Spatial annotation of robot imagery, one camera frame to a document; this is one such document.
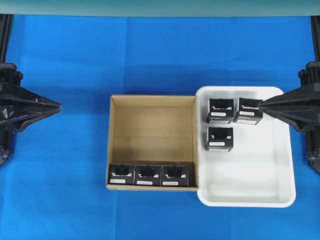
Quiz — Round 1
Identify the blue table cloth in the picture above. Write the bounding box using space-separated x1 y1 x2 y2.
0 15 320 240

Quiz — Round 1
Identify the white plastic tray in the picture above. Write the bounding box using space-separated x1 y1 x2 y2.
195 86 296 208

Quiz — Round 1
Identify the black box middle in carton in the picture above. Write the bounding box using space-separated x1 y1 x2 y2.
134 164 162 187

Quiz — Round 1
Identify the black box left in carton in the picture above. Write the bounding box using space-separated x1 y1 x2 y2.
107 163 135 186

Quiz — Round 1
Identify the black box tray top right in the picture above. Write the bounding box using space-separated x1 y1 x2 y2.
233 97 263 125

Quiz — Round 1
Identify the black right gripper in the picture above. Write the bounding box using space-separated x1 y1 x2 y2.
259 61 320 133

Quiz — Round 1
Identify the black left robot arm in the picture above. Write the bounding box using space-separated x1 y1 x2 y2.
0 14 62 166

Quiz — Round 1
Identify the black box tray lower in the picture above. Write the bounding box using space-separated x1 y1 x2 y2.
206 127 234 152

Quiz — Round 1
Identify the black box in carton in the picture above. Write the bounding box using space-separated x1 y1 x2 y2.
107 163 135 186
134 164 162 187

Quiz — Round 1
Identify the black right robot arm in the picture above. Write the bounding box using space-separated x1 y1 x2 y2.
259 15 320 173

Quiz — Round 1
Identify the black box tray top left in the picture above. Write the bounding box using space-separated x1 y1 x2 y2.
206 98 235 124

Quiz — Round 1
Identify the brown cardboard box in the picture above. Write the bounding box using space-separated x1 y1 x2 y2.
105 94 199 192

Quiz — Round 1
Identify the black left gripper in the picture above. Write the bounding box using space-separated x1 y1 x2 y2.
0 63 62 132

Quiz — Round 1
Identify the black box with white label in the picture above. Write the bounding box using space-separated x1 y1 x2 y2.
161 165 189 187

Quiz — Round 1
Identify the black box tray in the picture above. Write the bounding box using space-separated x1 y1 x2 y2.
206 98 235 124
206 127 234 152
233 97 263 125

